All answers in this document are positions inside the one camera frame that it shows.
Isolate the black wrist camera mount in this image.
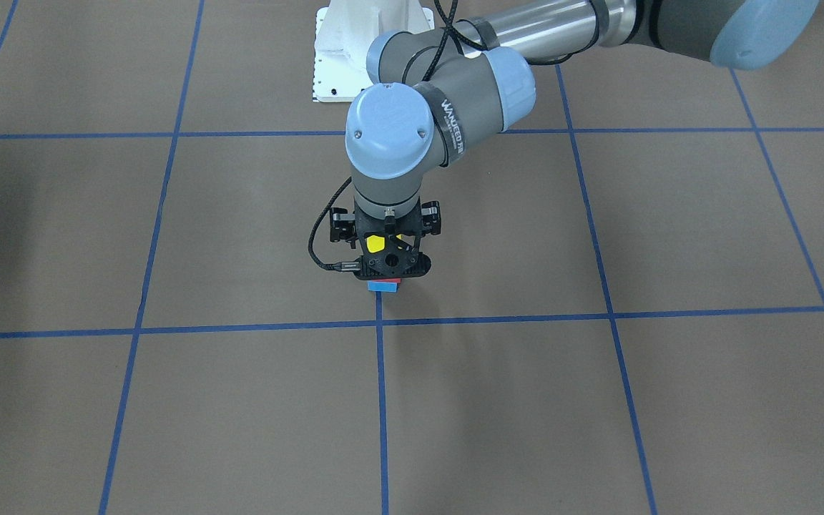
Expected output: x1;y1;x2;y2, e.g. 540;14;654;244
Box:
329;201;441;280

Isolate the yellow block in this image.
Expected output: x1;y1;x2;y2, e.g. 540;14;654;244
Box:
364;234;409;254

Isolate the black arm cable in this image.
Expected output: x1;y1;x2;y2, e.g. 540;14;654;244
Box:
308;0;599;274

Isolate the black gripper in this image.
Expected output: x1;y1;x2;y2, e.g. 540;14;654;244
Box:
354;199;421;264

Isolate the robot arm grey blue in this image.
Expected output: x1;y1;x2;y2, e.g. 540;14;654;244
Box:
323;1;818;278

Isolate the white camera pedestal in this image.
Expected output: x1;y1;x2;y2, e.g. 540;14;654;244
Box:
312;0;441;104

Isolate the blue block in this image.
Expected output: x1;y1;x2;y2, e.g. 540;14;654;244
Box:
367;281;400;293

